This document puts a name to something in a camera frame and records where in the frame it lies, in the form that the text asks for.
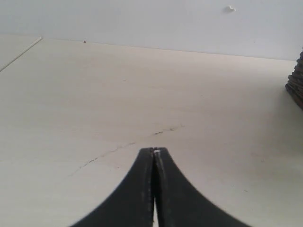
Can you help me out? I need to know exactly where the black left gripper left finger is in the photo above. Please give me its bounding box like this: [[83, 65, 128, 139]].
[[73, 148, 154, 227]]

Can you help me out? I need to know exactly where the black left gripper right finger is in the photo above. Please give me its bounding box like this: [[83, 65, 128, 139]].
[[153, 148, 247, 227]]

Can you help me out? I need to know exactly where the brown wicker basket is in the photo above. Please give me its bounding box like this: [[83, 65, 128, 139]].
[[285, 52, 303, 109]]

